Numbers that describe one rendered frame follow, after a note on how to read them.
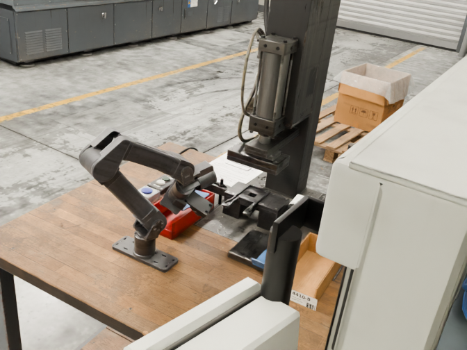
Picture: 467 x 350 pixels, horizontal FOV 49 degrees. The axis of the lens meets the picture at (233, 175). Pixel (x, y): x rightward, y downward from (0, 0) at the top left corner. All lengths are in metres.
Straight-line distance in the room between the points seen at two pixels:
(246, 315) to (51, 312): 2.25
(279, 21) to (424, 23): 9.28
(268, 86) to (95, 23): 5.76
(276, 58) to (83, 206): 0.80
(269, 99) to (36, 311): 1.70
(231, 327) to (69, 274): 1.01
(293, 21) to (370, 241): 1.28
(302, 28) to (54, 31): 5.41
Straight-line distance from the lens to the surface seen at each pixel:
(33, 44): 6.60
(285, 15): 1.57
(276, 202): 1.70
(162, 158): 1.37
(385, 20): 10.99
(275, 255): 0.51
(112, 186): 1.33
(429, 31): 10.80
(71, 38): 6.95
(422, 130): 0.39
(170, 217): 1.71
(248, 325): 0.51
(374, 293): 0.35
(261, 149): 1.58
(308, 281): 1.50
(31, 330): 2.66
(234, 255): 1.53
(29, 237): 1.65
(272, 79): 1.53
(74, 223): 1.69
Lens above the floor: 1.81
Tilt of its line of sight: 27 degrees down
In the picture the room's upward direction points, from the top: 6 degrees clockwise
